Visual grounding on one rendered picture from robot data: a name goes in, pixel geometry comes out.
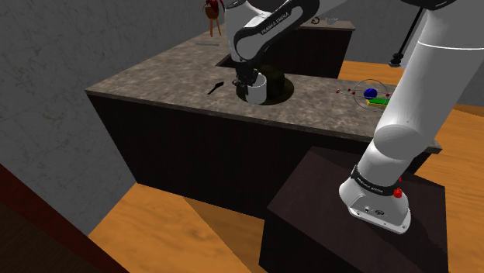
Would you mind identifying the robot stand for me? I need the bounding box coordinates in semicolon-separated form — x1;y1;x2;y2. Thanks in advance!
258;146;449;273

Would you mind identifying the wire sphere toy with blue ball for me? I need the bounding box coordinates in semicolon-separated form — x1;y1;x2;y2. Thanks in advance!
335;78;392;111

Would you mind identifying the black floor lamp stand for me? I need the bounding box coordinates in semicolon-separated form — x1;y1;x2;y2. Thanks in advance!
388;6;427;68

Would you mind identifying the dark kitchen counter cabinet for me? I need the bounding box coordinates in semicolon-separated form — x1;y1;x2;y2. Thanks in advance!
84;19;444;221

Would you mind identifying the white cup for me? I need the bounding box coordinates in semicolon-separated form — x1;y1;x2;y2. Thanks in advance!
244;73;268;105

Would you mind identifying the black spoon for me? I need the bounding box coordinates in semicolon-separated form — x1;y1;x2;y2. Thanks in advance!
206;81;226;96

